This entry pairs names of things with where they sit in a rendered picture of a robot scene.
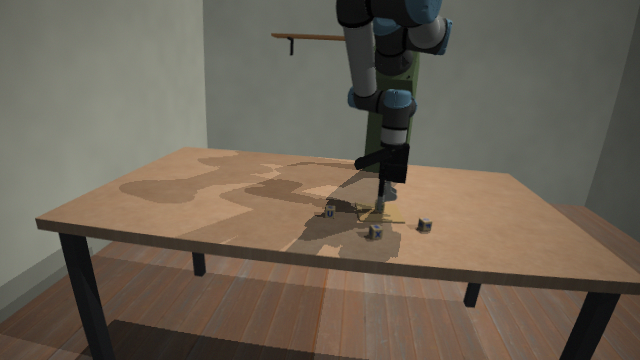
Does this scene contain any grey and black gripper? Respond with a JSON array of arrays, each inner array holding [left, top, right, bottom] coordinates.
[[377, 141, 410, 213]]

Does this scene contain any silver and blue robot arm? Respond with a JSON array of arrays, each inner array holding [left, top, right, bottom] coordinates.
[[336, 0, 452, 145]]

